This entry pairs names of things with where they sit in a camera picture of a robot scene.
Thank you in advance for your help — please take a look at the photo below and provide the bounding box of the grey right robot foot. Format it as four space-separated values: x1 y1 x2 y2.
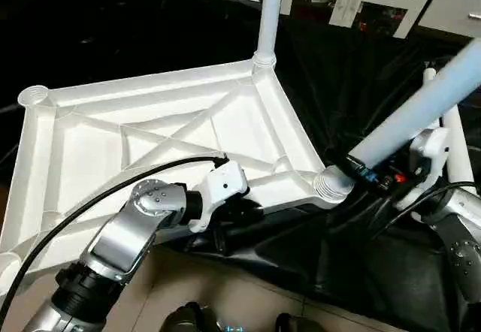
274 312 328 332

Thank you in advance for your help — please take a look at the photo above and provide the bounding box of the black mat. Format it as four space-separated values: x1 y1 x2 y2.
0 0 481 332

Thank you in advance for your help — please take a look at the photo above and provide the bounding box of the grey left robot foot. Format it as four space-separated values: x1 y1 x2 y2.
159 302 222 332

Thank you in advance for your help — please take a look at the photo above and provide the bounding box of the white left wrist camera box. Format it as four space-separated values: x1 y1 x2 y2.
188 160 250 234

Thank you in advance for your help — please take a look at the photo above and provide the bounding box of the white plastic table leg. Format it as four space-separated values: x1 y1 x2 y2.
313 35 481 201
422 63 477 194
251 0 287 66

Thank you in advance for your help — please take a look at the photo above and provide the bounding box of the grey robot foot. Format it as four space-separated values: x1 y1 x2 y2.
159 302 222 332
274 312 328 332

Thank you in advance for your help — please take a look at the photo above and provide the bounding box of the white drawer unit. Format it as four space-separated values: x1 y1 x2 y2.
418 0 481 38

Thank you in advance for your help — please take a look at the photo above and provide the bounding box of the white plastic table top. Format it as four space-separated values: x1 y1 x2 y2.
0 56 354 297

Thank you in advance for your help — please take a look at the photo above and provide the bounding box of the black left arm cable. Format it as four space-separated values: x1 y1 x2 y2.
0 153 230 325

